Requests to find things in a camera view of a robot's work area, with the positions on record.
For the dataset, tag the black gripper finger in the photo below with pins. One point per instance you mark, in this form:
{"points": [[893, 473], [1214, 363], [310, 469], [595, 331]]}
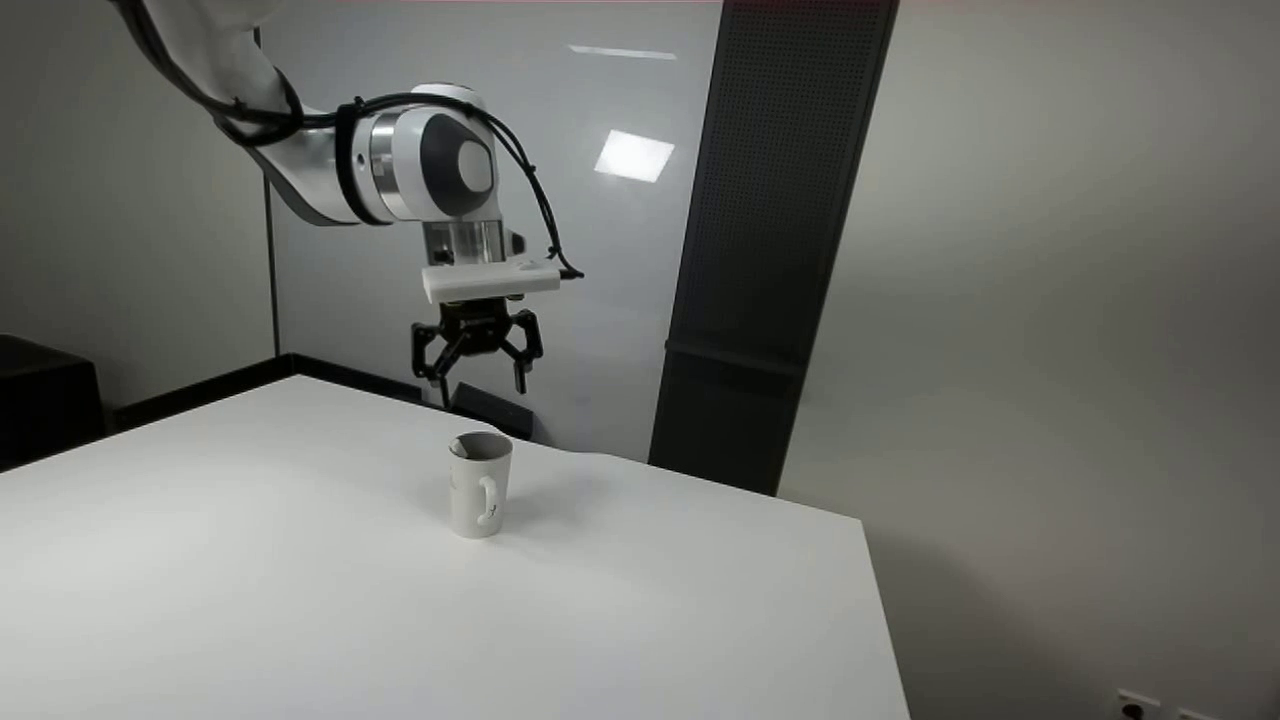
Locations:
{"points": [[431, 351], [527, 346]]}

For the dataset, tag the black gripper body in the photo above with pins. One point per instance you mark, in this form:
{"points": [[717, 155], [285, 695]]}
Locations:
{"points": [[472, 323]]}

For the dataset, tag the white ceramic mug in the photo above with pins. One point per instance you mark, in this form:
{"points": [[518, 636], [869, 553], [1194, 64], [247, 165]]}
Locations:
{"points": [[472, 499]]}

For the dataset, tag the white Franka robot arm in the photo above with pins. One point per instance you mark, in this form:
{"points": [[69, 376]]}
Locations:
{"points": [[401, 165]]}

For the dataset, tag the black vertical pillar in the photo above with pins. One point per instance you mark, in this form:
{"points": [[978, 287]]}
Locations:
{"points": [[760, 242]]}

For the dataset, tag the black low cabinet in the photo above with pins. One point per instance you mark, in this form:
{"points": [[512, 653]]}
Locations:
{"points": [[45, 402]]}

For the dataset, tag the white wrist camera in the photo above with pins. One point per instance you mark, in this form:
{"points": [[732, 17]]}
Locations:
{"points": [[486, 283]]}

